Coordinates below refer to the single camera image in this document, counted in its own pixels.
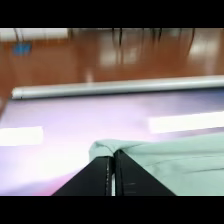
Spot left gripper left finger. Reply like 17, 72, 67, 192
52, 155, 113, 197

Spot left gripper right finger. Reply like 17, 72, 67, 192
113, 149, 177, 197

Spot silver frame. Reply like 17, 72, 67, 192
11, 75, 224, 100

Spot pale green shirt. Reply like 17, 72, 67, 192
87, 132, 224, 197

